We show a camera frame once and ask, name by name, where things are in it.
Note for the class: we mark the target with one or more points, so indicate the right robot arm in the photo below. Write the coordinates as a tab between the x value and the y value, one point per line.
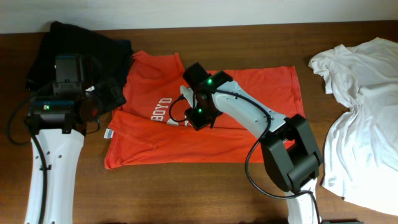
290	153

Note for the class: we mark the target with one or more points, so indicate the white t-shirt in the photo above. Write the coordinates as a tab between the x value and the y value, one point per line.
360	152

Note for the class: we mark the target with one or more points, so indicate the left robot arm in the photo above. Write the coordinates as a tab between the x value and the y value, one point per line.
57	124

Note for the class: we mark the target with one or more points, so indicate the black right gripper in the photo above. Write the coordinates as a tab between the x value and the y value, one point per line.
195	97

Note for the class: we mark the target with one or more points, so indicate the red soccer t-shirt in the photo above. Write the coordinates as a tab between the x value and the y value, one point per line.
143	132

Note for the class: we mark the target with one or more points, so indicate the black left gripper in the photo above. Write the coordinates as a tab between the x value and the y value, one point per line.
109	94

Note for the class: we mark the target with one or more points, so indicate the folded black garment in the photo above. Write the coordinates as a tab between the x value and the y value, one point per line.
114	56

